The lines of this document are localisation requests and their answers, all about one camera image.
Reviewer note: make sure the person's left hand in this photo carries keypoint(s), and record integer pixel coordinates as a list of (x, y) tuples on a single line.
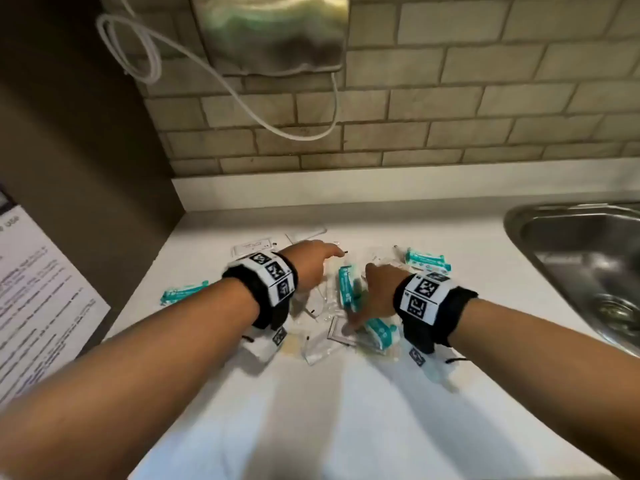
[(310, 264)]

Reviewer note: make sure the person's right hand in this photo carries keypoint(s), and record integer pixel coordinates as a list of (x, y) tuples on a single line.
[(382, 294)]

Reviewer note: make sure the person's right forearm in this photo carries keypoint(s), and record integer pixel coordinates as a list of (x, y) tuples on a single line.
[(550, 374)]

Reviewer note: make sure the person's left forearm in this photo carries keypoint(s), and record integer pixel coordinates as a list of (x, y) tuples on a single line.
[(125, 384)]

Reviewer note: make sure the black wristband with marker tags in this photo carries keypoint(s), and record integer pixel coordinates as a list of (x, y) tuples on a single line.
[(272, 274), (425, 294)]

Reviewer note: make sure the steel sink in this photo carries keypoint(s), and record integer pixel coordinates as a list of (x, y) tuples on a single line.
[(590, 254)]

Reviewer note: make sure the white and purple poster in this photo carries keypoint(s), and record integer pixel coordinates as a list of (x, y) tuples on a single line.
[(40, 304)]

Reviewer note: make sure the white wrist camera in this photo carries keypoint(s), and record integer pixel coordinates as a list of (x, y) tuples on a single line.
[(265, 344), (430, 367)]

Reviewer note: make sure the steel wall dispenser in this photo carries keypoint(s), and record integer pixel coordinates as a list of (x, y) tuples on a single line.
[(270, 34)]

